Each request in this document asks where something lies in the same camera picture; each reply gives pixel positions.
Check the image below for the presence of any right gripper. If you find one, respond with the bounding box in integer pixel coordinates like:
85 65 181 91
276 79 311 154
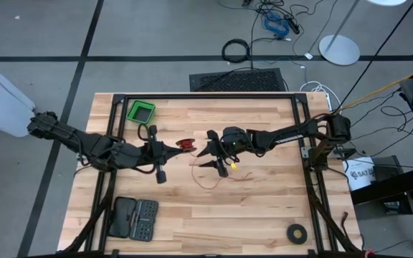
196 126 250 178

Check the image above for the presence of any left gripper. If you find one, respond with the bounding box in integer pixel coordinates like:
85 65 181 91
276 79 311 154
144 124 186 184

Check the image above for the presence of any red wire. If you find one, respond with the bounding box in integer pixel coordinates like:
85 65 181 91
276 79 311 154
176 138 254 190

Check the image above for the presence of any black wire spool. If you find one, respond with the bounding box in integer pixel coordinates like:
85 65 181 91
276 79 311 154
176 138 197 153

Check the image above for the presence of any green square plastic bin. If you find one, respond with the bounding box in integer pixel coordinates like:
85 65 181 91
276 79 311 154
125 100 156 126

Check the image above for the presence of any open black bit set case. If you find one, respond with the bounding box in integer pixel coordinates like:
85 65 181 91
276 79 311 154
107 196 160 242

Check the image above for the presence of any black floor mat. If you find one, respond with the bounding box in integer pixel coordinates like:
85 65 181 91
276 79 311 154
189 67 288 92

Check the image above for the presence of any black tape roll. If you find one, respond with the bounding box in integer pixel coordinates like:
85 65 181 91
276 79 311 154
286 223 308 246

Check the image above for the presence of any black power brick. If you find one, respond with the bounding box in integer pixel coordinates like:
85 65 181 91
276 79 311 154
288 16 301 35

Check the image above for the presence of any floor lamp with round base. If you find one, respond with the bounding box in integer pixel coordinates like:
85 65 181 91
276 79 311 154
318 0 408 67

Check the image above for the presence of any white trash bin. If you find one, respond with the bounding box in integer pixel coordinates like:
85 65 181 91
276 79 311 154
0 49 40 138

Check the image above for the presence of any black side table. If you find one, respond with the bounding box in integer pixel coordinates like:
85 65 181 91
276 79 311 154
349 77 413 248

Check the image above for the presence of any slanted black pole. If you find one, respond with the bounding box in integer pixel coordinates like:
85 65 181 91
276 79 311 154
335 0 413 113

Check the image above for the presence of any black cable with yellow tag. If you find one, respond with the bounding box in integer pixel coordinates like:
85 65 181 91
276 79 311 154
220 143 242 172

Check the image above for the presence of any black looped gripper cable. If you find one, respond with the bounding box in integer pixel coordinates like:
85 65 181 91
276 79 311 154
137 123 151 142

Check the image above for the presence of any black aluminium table frame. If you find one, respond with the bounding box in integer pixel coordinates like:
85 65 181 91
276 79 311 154
57 92 364 258

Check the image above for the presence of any coiled black cable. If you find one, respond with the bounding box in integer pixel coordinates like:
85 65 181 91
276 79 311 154
222 38 252 65

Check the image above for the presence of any white cable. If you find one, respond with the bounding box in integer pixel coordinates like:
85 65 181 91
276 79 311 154
298 80 338 112

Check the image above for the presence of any blue cable bundle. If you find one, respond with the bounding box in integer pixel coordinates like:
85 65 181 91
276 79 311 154
262 12 291 37

